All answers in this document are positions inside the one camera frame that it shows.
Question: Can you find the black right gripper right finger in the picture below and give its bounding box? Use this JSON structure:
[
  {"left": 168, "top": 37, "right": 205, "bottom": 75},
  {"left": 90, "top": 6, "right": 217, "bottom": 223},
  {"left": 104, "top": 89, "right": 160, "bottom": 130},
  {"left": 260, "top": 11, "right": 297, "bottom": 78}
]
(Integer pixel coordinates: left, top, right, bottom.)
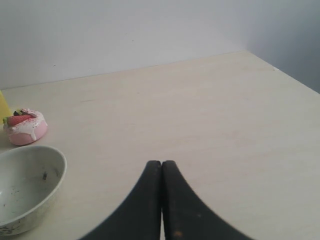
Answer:
[{"left": 162, "top": 160, "right": 250, "bottom": 240}]

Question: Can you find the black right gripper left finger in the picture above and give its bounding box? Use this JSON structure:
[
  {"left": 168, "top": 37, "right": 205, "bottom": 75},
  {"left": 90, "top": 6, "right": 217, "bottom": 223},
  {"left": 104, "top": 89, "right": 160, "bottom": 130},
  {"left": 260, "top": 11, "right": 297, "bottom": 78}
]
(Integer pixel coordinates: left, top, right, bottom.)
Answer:
[{"left": 82, "top": 160, "right": 162, "bottom": 240}]

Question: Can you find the white ceramic bowl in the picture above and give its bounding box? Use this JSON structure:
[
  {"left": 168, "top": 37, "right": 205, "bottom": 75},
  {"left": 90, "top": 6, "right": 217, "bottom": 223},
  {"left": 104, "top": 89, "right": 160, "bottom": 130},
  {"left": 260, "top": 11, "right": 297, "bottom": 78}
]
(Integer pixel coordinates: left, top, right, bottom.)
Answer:
[{"left": 0, "top": 145, "right": 67, "bottom": 236}]

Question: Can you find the pink toy cake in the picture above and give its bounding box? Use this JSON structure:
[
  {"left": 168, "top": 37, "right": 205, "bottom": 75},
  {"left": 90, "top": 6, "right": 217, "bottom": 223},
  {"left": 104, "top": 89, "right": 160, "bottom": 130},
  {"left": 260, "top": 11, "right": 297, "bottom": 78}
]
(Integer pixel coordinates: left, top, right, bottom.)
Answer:
[{"left": 2, "top": 108, "right": 48, "bottom": 146}]

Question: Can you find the yellow foam cube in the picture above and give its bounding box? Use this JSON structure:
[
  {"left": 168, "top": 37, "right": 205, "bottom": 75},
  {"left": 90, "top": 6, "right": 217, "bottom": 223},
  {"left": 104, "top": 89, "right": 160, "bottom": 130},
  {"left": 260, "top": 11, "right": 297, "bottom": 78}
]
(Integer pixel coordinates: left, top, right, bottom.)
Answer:
[{"left": 0, "top": 91, "right": 11, "bottom": 119}]

